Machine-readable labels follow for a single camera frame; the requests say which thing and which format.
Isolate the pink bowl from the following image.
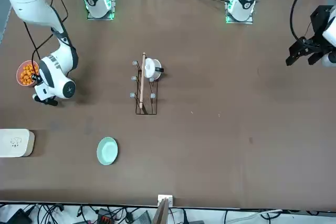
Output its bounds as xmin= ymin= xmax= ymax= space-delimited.
xmin=16 ymin=60 xmax=40 ymax=88

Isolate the white cable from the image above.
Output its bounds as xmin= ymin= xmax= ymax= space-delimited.
xmin=225 ymin=209 xmax=284 ymax=222

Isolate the orange popcorn pile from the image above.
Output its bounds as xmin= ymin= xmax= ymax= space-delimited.
xmin=19 ymin=63 xmax=40 ymax=85

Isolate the aluminium camera post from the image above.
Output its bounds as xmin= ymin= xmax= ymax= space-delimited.
xmin=153 ymin=197 xmax=170 ymax=224

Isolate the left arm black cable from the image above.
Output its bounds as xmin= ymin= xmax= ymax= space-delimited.
xmin=289 ymin=0 xmax=316 ymax=42

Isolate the black power adapter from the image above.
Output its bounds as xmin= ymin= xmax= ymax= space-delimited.
xmin=5 ymin=208 xmax=34 ymax=224

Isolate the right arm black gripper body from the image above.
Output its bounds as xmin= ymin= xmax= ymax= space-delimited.
xmin=33 ymin=93 xmax=59 ymax=107

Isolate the white mug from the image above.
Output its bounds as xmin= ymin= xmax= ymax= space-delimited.
xmin=144 ymin=58 xmax=165 ymax=80

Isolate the green bowl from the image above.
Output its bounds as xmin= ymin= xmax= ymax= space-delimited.
xmin=96 ymin=136 xmax=119 ymax=166

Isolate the white post bracket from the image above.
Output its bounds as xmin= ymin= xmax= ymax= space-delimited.
xmin=157 ymin=194 xmax=174 ymax=206

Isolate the black wire cup rack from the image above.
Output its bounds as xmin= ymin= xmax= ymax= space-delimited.
xmin=131 ymin=52 xmax=165 ymax=116

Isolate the black hub with red lights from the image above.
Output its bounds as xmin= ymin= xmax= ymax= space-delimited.
xmin=96 ymin=208 xmax=116 ymax=224

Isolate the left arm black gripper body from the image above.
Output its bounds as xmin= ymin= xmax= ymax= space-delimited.
xmin=301 ymin=5 xmax=334 ymax=52

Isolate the beige rectangular lidded box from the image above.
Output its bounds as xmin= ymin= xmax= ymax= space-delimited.
xmin=0 ymin=129 xmax=35 ymax=158

